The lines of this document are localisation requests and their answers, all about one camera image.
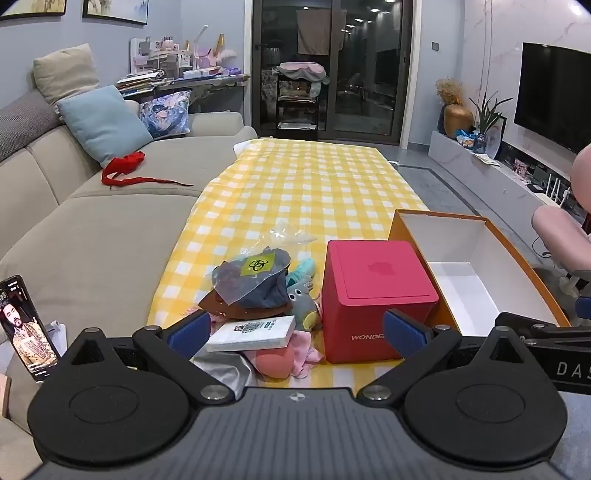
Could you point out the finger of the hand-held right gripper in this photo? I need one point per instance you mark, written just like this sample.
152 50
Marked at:
517 325

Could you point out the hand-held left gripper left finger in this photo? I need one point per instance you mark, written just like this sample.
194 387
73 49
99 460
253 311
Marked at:
189 334

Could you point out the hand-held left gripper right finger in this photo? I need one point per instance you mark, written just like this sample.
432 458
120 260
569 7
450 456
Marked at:
406 339

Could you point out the brown leather piece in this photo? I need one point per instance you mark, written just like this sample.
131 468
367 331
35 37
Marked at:
221 309

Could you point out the silver bag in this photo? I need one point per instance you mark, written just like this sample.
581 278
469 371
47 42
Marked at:
226 374

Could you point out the white card packet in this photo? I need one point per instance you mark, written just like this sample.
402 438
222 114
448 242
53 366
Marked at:
251 332

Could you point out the bagged dark cloth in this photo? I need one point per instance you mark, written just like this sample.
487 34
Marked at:
249 281

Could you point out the pink round plush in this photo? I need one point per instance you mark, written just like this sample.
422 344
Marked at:
274 362

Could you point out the orange cardboard box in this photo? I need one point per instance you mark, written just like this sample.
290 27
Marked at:
461 249

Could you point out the pink cloth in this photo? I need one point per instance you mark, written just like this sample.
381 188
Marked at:
304 353

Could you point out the grey plush toy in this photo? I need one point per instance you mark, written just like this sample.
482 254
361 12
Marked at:
302 302

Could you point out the red cube box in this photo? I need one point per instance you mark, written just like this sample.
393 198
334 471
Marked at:
369 300

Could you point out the pink chair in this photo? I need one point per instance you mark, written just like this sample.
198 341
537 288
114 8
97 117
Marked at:
561 221

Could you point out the white phone stand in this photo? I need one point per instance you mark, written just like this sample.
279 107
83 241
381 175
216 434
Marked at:
57 337

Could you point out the white router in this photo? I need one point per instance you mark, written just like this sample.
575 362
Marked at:
556 191

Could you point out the beige sofa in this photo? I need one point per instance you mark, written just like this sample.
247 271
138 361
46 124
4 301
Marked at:
92 230

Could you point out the white television cabinet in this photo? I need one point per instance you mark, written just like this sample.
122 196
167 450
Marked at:
485 180

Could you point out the smartphone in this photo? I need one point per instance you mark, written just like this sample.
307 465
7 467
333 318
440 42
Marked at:
25 327

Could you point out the papers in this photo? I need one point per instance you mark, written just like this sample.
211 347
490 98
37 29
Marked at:
485 159

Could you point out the yellow checked tablecloth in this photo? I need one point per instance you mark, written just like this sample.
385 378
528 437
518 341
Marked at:
314 184

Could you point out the red cloth strip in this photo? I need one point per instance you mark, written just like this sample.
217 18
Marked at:
124 166

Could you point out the blue snack bag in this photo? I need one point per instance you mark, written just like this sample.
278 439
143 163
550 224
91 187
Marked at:
467 138

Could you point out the potted green plant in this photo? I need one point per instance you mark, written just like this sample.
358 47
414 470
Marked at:
487 115

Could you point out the golden vase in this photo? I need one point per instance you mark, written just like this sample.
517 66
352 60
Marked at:
458 121

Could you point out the printed blue pillow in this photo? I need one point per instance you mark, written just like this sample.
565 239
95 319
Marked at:
166 113

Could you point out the light blue pillow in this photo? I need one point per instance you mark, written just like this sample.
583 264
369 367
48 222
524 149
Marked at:
104 122

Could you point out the dried flowers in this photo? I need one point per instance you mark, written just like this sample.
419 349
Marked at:
450 90

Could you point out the dark shelf rack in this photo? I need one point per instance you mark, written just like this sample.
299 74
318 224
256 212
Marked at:
298 110

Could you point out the cluttered desk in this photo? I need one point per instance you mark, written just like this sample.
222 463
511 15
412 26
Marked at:
207 82

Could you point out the stack of books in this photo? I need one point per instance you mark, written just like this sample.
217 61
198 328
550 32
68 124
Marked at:
136 85

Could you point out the grey pillow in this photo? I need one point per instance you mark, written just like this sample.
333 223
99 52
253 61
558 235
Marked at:
23 124

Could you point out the glass sliding door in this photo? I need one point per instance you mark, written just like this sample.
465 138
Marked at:
369 69

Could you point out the white desk organiser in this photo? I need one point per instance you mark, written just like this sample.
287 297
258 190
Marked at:
157 57

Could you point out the pink cushion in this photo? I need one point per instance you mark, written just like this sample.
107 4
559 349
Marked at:
300 70

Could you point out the beige pillow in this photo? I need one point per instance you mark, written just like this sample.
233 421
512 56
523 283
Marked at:
64 74

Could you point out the golden cone ornament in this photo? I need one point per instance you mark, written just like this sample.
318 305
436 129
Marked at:
221 44

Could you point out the hanging towel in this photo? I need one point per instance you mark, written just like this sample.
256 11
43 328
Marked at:
313 32

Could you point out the wall television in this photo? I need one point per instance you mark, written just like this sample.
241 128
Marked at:
554 92

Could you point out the framed wall picture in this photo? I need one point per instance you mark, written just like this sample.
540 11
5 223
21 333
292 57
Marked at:
32 7
115 9

